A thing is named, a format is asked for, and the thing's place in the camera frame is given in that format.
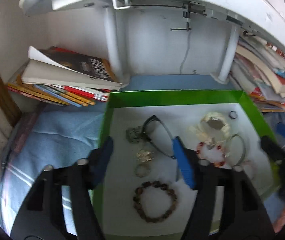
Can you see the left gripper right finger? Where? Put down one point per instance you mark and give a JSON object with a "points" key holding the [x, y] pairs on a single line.
{"points": [[243, 213]]}

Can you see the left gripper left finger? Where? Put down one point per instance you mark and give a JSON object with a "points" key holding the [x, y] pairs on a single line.
{"points": [[41, 214]]}

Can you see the gold brooch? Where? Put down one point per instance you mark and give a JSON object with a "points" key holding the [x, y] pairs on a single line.
{"points": [[145, 155]]}

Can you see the green jade pendant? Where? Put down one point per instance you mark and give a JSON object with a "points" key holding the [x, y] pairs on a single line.
{"points": [[133, 135]]}

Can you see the person's right hand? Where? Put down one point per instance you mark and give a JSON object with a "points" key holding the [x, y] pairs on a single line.
{"points": [[280, 222]]}

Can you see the right stack of books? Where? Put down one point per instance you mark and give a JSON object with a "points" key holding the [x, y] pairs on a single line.
{"points": [[258, 68]]}

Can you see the stack of books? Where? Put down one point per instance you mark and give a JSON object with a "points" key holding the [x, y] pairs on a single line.
{"points": [[63, 77], [258, 68]]}

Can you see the green cardboard box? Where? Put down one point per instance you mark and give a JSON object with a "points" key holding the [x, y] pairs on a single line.
{"points": [[151, 200]]}

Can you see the black hair band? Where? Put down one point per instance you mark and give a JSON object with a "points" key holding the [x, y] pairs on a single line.
{"points": [[156, 133]]}

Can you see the white overbed desk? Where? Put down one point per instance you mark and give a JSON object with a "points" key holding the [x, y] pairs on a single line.
{"points": [[149, 37]]}

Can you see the left stack of books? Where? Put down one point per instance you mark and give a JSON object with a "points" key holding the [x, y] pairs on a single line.
{"points": [[63, 77]]}

